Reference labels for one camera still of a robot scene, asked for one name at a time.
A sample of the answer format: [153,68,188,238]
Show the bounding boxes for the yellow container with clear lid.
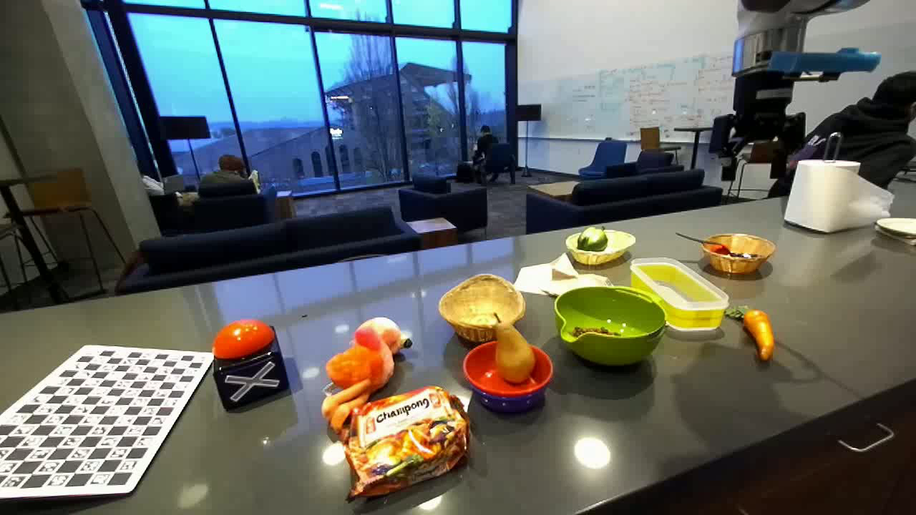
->
[626,256,732,334]

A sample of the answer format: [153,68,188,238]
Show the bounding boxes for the orange noodle packet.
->
[341,384,475,504]

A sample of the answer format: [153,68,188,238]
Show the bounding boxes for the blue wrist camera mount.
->
[766,48,882,80]

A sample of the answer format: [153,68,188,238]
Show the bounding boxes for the pale yellow woven basket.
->
[564,227,639,268]

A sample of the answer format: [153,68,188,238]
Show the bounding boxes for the white paper towel roll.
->
[780,157,896,238]

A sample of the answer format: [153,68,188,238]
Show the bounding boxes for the empty oval wicker basket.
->
[435,271,530,346]

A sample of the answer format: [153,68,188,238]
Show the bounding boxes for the black white calibration board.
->
[0,344,216,502]

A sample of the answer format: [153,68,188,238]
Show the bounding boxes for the red bowl with blue base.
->
[461,341,554,414]

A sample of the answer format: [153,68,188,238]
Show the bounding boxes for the white folded napkin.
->
[511,256,610,298]

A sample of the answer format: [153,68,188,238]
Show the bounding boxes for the bright blue armchair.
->
[576,137,630,183]

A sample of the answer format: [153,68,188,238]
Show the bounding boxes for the green toy vegetable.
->
[576,224,611,256]

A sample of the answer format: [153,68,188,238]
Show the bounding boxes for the white plate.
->
[872,214,916,241]

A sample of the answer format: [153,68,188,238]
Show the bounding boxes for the brown wicker basket with items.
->
[702,233,779,281]

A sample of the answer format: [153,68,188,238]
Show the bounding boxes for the metal drawer handle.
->
[836,420,898,459]

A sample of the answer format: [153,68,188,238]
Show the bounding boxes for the dark brown bowl contents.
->
[570,324,630,341]

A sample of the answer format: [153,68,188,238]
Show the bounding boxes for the dark armchair with seated person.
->
[148,180,274,238]

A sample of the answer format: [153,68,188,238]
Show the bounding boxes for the tall round table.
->
[672,124,714,171]

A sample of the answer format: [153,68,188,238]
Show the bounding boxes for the wall whiteboard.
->
[541,54,737,144]

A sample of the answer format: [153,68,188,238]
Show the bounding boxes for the pink and orange plush toy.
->
[321,314,415,437]

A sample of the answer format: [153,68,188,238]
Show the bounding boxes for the red button on black box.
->
[208,317,292,413]

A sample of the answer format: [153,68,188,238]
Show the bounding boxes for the seated person with cap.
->
[198,153,262,191]

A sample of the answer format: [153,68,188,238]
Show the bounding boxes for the brown toy pear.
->
[488,313,537,387]

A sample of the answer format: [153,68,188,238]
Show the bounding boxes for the long dark blue sofa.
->
[115,203,424,294]

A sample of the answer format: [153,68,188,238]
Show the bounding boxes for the black jacket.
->
[766,72,916,201]

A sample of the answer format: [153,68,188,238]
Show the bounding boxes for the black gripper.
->
[730,67,807,150]

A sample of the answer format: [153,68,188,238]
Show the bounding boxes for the green plastic bowl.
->
[551,284,666,369]

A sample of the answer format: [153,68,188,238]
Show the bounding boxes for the small wooden coffee table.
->
[405,214,461,253]

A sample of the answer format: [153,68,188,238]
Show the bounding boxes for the dark spoon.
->
[672,228,726,253]

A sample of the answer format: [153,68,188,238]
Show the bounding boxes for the orange toy carrot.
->
[723,304,779,366]

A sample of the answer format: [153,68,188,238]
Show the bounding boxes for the seated person by window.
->
[465,124,518,185]

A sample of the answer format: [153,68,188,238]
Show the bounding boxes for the wooden chair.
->
[20,170,128,281]

